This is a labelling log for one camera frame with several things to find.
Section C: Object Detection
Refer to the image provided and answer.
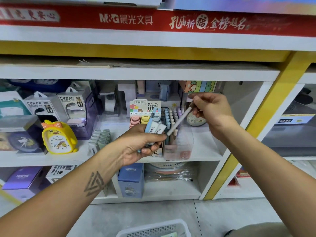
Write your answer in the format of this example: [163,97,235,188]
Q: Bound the blue small carton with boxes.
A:
[118,163,145,198]

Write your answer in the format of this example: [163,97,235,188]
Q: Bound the white printed box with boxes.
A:
[64,0,164,7]

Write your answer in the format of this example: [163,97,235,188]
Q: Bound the white plastic basket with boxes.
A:
[116,219,192,237]

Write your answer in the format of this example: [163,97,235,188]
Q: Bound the tape dispenser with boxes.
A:
[99,82,118,114]

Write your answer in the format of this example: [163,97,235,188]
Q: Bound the yellow alarm clock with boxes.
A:
[41,120,79,155]

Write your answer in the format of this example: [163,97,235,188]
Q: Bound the flat cardboard sheets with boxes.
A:
[79,58,277,68]

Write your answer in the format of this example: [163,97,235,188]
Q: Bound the slim grey white packet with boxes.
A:
[165,101,197,137]

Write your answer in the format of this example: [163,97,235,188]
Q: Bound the pastel sticky notes pack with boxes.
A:
[179,80,220,93]

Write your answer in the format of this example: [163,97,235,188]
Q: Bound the person's right hand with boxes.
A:
[189,92,235,141]

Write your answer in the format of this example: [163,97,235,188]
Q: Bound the clear pink label box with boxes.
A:
[163,127,194,161]

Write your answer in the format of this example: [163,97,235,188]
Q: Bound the person's right forearm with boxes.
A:
[215,127,316,237]

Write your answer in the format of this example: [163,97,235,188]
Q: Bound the blue printed box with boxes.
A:
[163,0,316,15]

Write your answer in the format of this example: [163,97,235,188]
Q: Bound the purple translucent container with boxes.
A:
[69,91,98,140]

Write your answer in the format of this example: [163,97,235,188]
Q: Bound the purple box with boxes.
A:
[2,167,44,200]

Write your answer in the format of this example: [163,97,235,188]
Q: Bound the grey digital clock box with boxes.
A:
[145,80,173,102]

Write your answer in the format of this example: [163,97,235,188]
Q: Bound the person's left forearm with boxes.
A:
[0,150,124,237]

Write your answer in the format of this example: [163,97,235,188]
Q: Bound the stack of wrapped discs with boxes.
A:
[145,162,193,182]

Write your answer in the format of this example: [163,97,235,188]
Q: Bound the person's left hand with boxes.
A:
[115,125,168,167]

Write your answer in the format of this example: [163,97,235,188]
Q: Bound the white tall box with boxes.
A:
[118,81,137,104]

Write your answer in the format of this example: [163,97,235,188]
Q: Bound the white shelf with yellow trim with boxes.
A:
[0,0,316,200]

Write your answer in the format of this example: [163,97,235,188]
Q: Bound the bundle of lilac green packets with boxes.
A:
[138,112,168,155]

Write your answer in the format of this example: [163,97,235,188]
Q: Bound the plastic wrapped items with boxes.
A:
[284,159,316,178]

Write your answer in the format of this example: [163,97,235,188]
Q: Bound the white round clock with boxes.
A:
[187,112,207,127]

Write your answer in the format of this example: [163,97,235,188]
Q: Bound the white hanging accessory box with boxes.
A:
[22,91,65,122]
[57,86,87,124]

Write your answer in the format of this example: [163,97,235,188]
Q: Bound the red white flat box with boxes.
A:
[227,168,252,188]

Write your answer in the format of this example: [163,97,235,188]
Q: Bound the teal white box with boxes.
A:
[0,90,30,117]

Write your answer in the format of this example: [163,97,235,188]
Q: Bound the clear plastic tray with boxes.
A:
[88,128,113,156]

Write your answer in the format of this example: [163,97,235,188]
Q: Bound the clear boxed dark clock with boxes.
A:
[0,115,46,155]

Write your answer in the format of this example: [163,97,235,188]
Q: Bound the red banner strip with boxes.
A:
[0,2,316,38]

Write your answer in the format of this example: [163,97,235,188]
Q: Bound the white refill display box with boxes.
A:
[128,98,164,157]

